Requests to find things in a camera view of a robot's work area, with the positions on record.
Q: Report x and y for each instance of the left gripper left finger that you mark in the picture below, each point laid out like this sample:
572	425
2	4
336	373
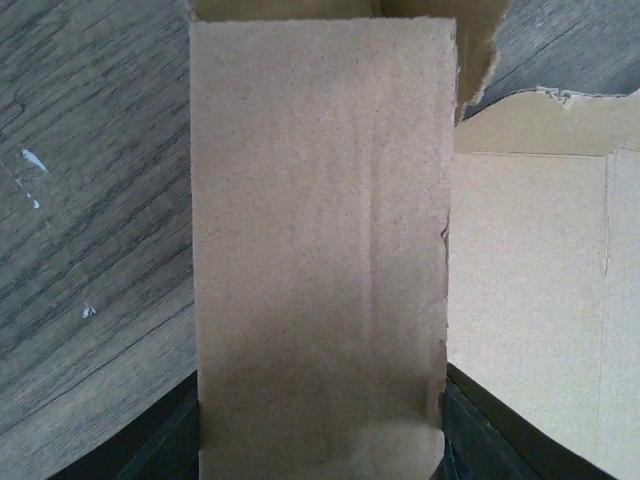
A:
161	443

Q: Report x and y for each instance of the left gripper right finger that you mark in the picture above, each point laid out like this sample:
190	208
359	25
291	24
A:
485	439

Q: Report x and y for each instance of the small cardboard box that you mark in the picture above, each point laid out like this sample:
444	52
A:
355	235

